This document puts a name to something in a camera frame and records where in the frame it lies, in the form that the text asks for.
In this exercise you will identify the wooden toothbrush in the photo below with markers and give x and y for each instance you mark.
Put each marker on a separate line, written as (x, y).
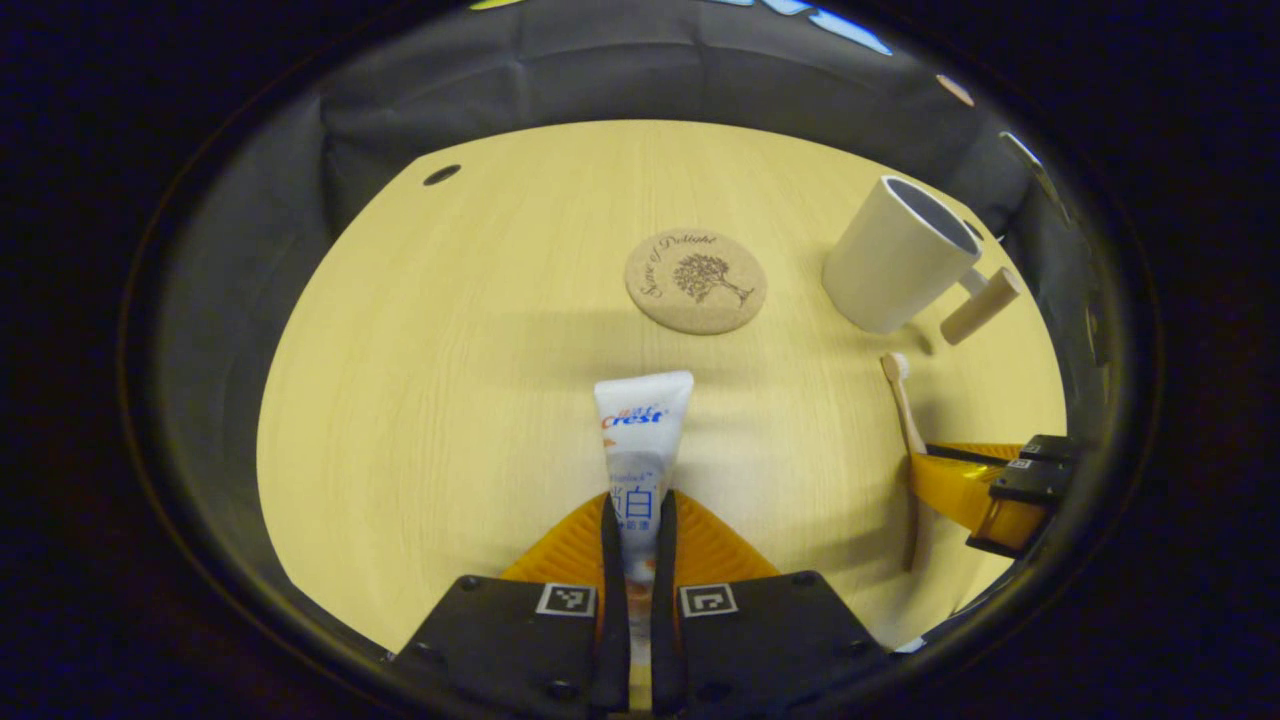
(905, 400)

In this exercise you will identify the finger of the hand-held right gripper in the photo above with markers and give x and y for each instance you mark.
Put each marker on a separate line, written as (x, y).
(960, 495)
(1048, 447)

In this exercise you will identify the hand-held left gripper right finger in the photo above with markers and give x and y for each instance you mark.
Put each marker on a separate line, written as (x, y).
(668, 600)

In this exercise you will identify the white toothpaste tube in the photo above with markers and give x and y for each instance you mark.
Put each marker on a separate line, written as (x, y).
(640, 440)

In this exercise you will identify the round cork coaster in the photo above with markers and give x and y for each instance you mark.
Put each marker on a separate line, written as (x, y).
(695, 280)

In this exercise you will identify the light wooden desktop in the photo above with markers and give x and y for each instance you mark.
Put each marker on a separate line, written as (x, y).
(450, 350)

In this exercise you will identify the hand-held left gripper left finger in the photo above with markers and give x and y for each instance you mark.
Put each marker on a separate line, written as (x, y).
(615, 600)

